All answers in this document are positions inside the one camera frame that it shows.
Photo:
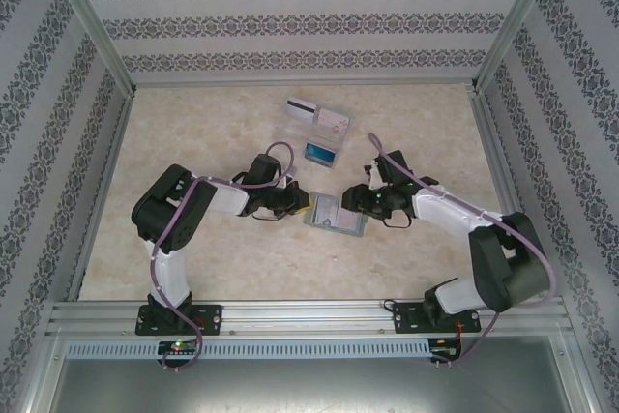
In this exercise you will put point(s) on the green card holder wallet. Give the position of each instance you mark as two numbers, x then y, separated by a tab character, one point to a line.
309	229

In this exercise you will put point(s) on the white card with grey print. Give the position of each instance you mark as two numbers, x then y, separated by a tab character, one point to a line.
326	212

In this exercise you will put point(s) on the single pink floral card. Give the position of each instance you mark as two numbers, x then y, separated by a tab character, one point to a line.
349	224

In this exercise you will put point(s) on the clear acrylic card organizer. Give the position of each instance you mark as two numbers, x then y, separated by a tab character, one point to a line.
297	135

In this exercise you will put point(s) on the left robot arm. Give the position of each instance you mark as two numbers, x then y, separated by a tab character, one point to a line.
159	210

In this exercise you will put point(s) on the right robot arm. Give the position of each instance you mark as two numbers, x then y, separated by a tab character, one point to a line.
503	263

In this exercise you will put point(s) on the blue card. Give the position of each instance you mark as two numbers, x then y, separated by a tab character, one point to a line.
320	153

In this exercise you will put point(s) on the pink floral card stack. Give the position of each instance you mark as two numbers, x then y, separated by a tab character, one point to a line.
333	123

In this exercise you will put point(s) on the white card with magnetic stripe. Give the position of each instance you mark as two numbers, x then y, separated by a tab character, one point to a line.
301	110

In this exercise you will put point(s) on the right controller board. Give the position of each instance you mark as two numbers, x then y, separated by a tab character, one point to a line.
442	350

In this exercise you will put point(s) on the controller board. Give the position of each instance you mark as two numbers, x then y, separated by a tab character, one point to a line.
179	346
442	350

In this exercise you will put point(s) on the left controller board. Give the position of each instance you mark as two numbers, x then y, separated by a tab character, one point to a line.
179	346

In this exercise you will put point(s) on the grey metal sheet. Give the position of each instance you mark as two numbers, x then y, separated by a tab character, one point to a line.
309	389

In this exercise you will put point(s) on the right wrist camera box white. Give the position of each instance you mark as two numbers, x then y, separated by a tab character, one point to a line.
373	176

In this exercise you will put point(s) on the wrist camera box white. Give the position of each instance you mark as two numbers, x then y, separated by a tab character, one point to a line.
373	176
289	173

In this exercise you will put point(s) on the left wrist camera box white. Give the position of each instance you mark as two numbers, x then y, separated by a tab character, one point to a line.
289	173

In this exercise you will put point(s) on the aluminium mounting rail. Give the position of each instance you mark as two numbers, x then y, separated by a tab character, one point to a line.
309	316

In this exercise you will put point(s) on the right aluminium side rail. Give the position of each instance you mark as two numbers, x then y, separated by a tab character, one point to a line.
499	166

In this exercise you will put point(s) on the aluminium side rail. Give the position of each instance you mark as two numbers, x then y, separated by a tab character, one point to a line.
499	166
110	166

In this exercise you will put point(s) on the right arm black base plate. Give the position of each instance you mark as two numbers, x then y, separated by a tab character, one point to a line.
403	318

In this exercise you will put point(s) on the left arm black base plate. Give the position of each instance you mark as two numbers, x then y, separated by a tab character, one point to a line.
213	318

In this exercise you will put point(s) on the left aluminium side rail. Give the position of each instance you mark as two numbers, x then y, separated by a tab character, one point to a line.
110	166

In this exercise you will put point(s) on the right aluminium frame post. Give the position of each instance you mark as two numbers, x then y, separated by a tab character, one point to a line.
520	11

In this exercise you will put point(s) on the aluminium frame post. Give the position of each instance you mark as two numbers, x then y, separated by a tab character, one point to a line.
520	11
87	11

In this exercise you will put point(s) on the left aluminium frame post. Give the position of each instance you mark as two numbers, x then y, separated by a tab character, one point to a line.
87	11

